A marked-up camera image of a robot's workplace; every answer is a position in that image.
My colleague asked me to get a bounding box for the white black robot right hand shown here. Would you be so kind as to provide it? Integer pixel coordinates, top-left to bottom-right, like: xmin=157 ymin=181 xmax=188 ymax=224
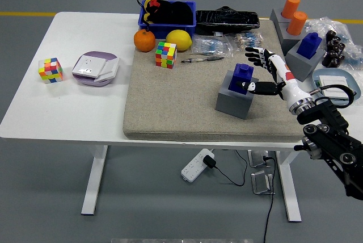
xmin=235 ymin=46 xmax=313 ymax=110

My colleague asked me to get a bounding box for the grey cube seal holder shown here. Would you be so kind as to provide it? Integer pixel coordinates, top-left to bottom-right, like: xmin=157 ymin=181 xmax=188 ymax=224
xmin=285 ymin=40 xmax=326 ymax=82
xmin=274 ymin=18 xmax=309 ymax=56
xmin=269 ymin=8 xmax=293 ymax=25
xmin=215 ymin=70 xmax=259 ymax=120

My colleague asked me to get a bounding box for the orange cylinder seal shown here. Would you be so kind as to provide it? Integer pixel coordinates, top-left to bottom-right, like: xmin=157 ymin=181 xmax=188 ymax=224
xmin=281 ymin=0 xmax=301 ymax=19
xmin=286 ymin=11 xmax=308 ymax=36

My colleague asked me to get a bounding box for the light blue plate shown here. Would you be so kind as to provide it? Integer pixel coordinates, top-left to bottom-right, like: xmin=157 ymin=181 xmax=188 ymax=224
xmin=311 ymin=68 xmax=361 ymax=106

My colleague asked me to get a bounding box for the black dotted knobs bundle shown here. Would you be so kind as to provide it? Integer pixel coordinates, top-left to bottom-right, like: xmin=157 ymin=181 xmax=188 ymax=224
xmin=322 ymin=30 xmax=346 ymax=68

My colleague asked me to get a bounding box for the bag of brown resistors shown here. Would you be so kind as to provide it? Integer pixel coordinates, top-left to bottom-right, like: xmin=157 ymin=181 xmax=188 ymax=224
xmin=223 ymin=31 xmax=266 ymax=52

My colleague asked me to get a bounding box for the clear plastic bag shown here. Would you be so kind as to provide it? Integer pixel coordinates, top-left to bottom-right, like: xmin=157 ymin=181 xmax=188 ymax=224
xmin=305 ymin=17 xmax=363 ymax=70

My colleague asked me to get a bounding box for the transparent black pen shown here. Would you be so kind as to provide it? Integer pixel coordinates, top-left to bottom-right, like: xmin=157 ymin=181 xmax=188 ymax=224
xmin=180 ymin=55 xmax=225 ymax=64

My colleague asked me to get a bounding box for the bag of blue resistors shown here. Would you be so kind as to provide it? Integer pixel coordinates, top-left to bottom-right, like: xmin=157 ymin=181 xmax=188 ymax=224
xmin=189 ymin=34 xmax=235 ymax=58

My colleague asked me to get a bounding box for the black wrapped long object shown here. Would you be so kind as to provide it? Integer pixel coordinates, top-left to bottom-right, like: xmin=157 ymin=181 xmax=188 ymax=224
xmin=194 ymin=6 xmax=260 ymax=36

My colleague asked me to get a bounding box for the white table leg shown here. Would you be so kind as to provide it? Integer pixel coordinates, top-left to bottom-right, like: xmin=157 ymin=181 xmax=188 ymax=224
xmin=81 ymin=144 xmax=108 ymax=216
xmin=275 ymin=149 xmax=302 ymax=223

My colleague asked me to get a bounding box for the black plug adapter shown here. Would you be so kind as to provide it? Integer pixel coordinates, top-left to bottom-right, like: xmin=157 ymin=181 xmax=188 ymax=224
xmin=202 ymin=154 xmax=217 ymax=169

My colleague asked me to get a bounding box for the grey-brown mat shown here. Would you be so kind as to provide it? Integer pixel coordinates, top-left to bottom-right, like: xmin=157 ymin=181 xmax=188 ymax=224
xmin=122 ymin=19 xmax=306 ymax=143

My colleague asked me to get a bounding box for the yellow lemon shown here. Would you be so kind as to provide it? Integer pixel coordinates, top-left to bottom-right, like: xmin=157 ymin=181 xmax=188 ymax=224
xmin=165 ymin=29 xmax=193 ymax=52

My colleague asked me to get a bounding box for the white power strip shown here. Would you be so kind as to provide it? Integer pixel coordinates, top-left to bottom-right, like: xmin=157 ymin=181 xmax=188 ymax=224
xmin=180 ymin=148 xmax=215 ymax=183

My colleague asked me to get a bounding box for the multicoloured magic cube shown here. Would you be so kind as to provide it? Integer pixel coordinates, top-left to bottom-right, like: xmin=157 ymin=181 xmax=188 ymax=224
xmin=154 ymin=41 xmax=178 ymax=70
xmin=38 ymin=57 xmax=64 ymax=85

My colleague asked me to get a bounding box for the black round pouch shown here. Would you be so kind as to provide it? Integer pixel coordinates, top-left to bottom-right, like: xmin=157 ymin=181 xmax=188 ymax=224
xmin=169 ymin=1 xmax=194 ymax=25

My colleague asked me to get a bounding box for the blue plastic bin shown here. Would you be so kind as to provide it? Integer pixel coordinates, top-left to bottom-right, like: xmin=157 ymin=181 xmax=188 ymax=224
xmin=137 ymin=0 xmax=197 ymax=40

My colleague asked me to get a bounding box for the orange fruit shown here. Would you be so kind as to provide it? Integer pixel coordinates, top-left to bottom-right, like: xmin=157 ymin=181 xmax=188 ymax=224
xmin=133 ymin=29 xmax=157 ymax=53

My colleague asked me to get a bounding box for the white wall switch panel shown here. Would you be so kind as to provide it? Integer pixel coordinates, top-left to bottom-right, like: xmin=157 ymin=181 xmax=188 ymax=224
xmin=93 ymin=57 xmax=120 ymax=82
xmin=319 ymin=74 xmax=352 ymax=100

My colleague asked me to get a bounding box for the black adapter cable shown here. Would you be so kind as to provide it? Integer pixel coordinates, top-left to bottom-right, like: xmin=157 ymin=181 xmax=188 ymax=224
xmin=213 ymin=149 xmax=249 ymax=187

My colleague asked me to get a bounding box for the black power cable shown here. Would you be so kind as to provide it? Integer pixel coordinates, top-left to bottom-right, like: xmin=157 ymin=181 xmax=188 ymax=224
xmin=262 ymin=154 xmax=277 ymax=243

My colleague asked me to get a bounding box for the black yellow strapped pouch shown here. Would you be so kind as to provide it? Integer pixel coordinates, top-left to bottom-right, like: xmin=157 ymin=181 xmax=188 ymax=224
xmin=133 ymin=0 xmax=171 ymax=27

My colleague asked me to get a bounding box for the white wall socket panel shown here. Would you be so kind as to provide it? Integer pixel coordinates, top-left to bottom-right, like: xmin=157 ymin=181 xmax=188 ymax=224
xmin=71 ymin=55 xmax=107 ymax=78

